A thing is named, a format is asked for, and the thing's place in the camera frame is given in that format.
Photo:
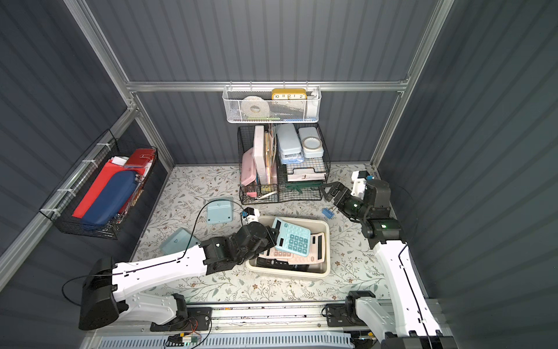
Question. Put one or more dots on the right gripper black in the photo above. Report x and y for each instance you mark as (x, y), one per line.
(339, 194)

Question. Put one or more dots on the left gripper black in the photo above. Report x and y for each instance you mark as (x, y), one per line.
(268, 235)

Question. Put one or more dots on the light blue calculator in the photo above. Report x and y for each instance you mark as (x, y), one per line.
(219, 211)
(292, 238)
(179, 241)

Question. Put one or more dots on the pink calculator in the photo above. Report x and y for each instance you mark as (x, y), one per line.
(315, 256)

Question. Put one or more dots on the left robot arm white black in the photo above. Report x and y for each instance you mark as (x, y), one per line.
(113, 291)

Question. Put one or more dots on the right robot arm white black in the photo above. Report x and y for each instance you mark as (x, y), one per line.
(412, 325)

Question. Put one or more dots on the white round tape box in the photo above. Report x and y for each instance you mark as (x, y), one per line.
(311, 142)

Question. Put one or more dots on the beige plastic storage box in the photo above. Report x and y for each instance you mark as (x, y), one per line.
(317, 265)

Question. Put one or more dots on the blue binder clip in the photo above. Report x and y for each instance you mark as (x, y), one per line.
(329, 213)

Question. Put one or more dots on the floral table mat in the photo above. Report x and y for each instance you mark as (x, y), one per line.
(186, 190)

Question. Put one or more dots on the light blue pencil case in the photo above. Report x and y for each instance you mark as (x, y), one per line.
(289, 145)

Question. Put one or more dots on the pink case in organizer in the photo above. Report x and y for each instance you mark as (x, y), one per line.
(248, 168)

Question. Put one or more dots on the pink upright book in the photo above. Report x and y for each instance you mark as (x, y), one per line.
(259, 154)

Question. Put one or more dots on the white mesh hanging basket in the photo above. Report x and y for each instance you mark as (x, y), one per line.
(290, 111)

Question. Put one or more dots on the yellow clock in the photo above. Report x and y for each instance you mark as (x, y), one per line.
(284, 94)

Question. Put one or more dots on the small circuit board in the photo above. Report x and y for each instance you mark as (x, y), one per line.
(183, 340)

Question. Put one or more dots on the white tape roll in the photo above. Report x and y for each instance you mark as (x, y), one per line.
(254, 107)

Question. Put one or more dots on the red wallet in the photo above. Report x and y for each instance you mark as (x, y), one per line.
(140, 158)

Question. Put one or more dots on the navy blue pouch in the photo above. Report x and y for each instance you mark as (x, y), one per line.
(110, 201)

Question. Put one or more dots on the red folder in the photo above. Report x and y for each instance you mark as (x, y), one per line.
(106, 173)

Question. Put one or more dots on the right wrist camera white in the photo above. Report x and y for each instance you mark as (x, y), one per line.
(359, 179)

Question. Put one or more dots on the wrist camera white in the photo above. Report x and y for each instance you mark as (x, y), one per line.
(359, 179)
(249, 215)

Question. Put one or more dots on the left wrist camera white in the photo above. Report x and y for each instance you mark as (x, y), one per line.
(249, 215)

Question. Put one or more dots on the black wire desk organizer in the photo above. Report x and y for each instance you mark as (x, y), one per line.
(317, 169)

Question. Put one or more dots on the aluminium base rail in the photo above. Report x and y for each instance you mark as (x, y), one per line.
(251, 325)

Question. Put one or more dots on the black wire side basket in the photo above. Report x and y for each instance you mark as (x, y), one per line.
(135, 214)

